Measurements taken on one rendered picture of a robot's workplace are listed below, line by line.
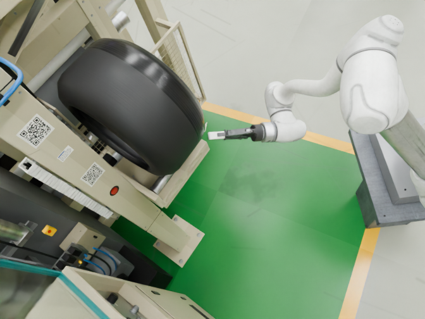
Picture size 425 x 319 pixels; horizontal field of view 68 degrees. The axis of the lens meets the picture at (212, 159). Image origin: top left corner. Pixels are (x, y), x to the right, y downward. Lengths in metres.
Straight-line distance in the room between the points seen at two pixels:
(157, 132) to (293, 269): 1.40
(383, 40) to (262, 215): 1.52
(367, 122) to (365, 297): 1.46
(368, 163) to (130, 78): 1.17
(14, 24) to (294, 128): 1.11
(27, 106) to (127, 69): 0.32
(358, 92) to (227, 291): 1.59
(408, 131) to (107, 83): 0.90
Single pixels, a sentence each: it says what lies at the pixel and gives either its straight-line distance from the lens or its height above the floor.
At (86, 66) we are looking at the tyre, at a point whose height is 1.45.
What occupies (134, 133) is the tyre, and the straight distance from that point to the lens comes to 1.03.
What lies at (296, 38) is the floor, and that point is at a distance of 3.10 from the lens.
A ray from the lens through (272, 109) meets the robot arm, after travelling 1.45.
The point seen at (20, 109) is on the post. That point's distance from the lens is 0.93.
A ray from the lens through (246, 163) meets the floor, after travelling 2.37.
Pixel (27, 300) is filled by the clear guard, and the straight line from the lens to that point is 0.78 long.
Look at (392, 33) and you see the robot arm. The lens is 0.97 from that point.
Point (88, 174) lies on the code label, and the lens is 1.16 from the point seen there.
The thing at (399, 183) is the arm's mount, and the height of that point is 0.74.
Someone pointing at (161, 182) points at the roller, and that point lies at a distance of 1.40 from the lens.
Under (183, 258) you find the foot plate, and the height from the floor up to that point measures 0.01.
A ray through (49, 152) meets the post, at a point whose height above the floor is 1.43.
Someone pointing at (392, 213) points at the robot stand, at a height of 0.65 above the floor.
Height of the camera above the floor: 2.12
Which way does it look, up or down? 61 degrees down
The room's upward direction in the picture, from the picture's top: 24 degrees counter-clockwise
